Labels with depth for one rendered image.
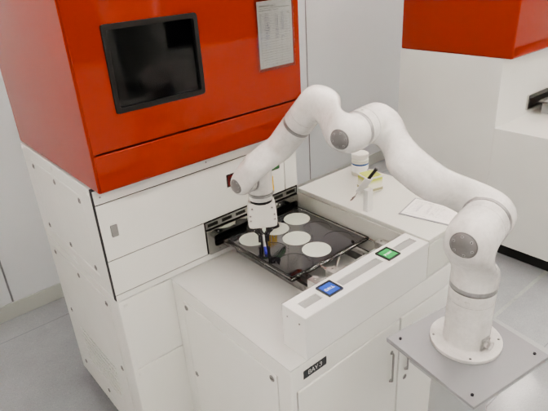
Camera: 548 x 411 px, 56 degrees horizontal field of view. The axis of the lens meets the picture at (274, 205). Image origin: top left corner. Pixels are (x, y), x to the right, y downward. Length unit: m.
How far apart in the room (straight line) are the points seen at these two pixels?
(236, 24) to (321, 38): 2.49
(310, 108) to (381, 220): 0.58
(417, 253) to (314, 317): 0.45
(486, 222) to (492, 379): 0.42
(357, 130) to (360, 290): 0.47
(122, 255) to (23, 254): 1.61
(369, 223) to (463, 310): 0.58
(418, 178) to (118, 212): 0.90
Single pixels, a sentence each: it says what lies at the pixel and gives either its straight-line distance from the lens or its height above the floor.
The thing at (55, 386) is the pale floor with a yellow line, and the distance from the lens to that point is 2.85.
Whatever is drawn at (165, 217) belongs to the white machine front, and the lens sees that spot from 1.76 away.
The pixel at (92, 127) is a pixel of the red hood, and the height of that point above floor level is 1.42.
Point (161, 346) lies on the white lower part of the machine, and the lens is 1.99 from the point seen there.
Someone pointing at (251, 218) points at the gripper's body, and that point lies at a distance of 1.75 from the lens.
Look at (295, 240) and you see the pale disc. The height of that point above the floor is 0.90.
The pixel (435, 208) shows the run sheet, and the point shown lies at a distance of 1.94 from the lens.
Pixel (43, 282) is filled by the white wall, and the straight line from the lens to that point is 3.40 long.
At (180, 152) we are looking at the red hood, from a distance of 1.66.
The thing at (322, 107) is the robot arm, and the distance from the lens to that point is 1.40.
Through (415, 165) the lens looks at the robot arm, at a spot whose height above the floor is 1.33.
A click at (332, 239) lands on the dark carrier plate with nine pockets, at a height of 0.90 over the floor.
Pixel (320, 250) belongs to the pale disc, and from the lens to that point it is 1.78.
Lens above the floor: 1.82
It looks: 26 degrees down
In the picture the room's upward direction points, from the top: 4 degrees counter-clockwise
